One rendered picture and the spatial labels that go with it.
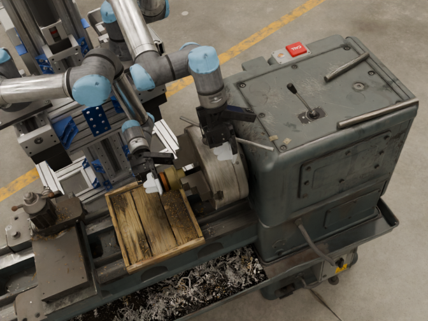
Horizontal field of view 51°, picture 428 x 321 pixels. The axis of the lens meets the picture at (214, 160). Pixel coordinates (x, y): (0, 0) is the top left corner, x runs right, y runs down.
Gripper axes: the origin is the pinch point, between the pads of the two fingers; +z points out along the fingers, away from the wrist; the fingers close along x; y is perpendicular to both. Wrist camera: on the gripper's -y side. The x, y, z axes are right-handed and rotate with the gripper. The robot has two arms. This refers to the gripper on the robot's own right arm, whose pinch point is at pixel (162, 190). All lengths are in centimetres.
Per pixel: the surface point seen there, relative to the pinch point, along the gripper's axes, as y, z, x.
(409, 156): -156, -31, -108
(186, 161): -11.8, -4.6, 4.9
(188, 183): -9.3, 2.7, 2.2
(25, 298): 58, 10, -18
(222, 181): -19.4, 10.7, 7.7
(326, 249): -58, 23, -54
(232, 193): -21.6, 12.5, 1.3
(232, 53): -95, -177, -108
